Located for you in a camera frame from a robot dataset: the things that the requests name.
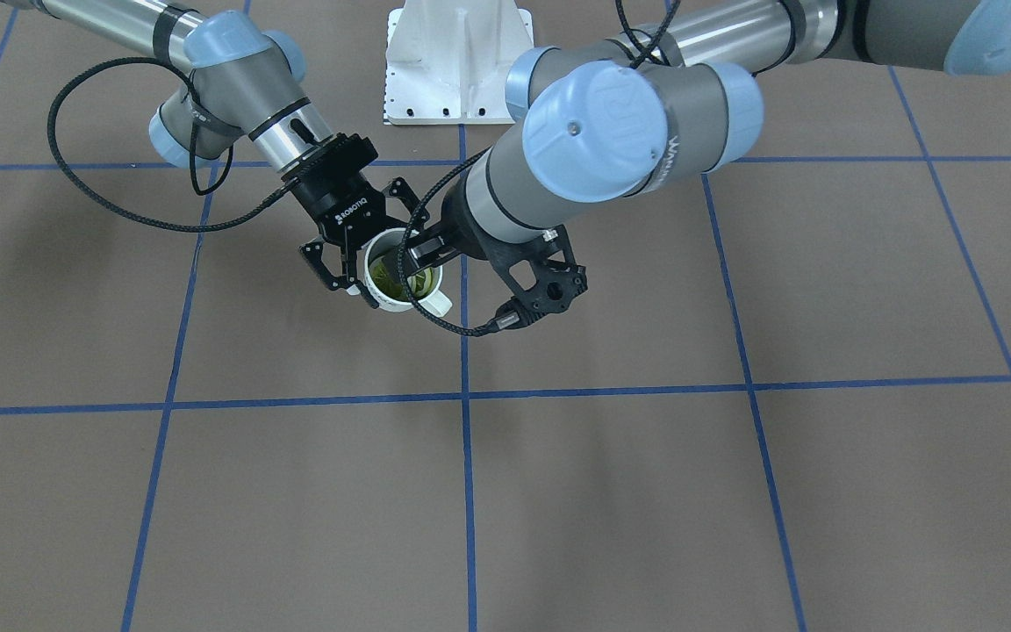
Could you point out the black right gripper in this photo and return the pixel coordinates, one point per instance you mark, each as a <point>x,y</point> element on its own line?
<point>336,198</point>

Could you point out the yellow green lemon slice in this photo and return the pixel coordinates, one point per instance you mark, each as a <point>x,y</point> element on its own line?
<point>383,273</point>

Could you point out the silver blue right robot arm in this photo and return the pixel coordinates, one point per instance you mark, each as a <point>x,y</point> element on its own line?
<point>238,82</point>

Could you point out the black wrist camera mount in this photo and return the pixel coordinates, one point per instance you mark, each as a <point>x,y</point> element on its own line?
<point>558,278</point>

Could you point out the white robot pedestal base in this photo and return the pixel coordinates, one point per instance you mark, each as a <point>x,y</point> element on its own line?
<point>447,61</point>

